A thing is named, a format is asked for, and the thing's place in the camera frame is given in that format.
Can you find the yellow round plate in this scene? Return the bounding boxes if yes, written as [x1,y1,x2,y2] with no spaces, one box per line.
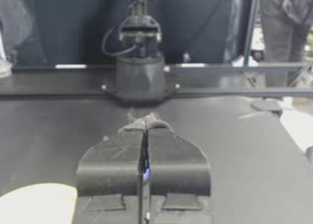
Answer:
[0,182,78,224]

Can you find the person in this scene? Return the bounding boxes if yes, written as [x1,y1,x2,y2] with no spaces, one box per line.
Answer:
[260,0,313,86]

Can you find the white label strip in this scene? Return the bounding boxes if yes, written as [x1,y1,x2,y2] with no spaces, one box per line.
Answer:
[53,64,88,69]
[177,62,205,69]

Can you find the grey round pad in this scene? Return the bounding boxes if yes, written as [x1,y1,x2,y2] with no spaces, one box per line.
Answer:
[248,98,283,112]

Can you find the black metal frame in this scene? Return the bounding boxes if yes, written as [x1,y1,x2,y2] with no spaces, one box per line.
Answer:
[0,0,313,99]

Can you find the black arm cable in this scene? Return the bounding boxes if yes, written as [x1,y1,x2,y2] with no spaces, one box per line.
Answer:
[100,26,137,58]

